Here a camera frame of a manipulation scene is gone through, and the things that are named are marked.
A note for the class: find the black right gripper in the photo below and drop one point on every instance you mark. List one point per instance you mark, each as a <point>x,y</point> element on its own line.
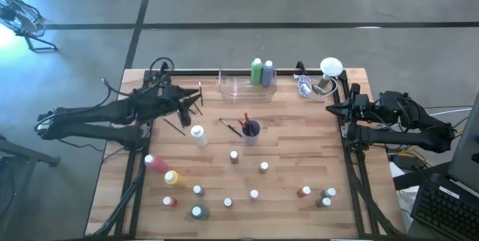
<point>363,108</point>

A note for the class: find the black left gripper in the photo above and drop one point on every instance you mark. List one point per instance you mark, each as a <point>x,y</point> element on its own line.
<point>161,100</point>

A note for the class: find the large white paint bottle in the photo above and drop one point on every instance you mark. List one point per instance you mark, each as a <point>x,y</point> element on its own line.
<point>199,136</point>

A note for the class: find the lavender plastic cup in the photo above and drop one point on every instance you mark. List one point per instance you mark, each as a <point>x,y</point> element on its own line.
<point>251,140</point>

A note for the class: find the large green paint bottle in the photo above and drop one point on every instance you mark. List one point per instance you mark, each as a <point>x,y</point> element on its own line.
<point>256,74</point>

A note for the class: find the large blue paint bottle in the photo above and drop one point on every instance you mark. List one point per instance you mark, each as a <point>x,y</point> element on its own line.
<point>267,76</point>

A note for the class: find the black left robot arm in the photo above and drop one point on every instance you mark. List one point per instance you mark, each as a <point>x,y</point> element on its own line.
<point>82,136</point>

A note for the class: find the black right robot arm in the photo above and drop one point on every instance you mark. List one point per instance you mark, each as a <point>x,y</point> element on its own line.
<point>393,136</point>

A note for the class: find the large red paint bottle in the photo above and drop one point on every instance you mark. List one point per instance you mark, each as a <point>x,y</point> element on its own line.
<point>159,165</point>

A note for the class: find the large yellow paint bottle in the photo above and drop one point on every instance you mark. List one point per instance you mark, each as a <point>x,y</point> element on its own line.
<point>177,180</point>

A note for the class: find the small grey paint bottle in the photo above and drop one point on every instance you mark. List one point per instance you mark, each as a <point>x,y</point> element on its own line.
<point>329,192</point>

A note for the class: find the small lavender paint bottle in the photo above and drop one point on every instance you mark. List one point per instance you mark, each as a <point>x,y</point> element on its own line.
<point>200,193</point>

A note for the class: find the small dark red paint bottle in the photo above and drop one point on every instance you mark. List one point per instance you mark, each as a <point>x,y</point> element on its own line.
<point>301,193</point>

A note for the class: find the small dark brown paint bottle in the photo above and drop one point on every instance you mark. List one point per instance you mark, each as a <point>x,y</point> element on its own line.
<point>320,204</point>

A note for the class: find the small tan paint bottle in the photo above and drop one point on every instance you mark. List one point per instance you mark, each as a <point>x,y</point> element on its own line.
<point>263,170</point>

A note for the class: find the small magenta paint bottle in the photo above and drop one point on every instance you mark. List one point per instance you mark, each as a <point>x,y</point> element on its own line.
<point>228,202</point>

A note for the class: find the large teal paint bottle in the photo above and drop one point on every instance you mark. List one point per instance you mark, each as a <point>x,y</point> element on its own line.
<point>202,215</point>

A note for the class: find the small pink paint bottle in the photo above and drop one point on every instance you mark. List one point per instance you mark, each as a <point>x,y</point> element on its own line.
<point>254,195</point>

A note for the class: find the white mushroom lamp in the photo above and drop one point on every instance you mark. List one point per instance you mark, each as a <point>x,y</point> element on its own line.
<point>331,67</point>

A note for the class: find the clear plastic bin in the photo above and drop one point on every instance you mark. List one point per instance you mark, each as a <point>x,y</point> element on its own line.
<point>239,91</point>

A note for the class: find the black power brick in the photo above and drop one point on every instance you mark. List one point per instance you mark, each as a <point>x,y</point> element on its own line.
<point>406,162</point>

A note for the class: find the black desk beam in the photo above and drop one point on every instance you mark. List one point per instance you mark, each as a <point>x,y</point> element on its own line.
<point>419,179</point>

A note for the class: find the black keyboard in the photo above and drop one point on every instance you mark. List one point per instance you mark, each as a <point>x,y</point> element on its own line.
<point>441,207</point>

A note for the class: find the black metal stand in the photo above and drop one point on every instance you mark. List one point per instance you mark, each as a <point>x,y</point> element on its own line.
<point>30,155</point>

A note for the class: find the black floor fan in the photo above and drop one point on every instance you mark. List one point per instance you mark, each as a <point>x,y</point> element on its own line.
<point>18,16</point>

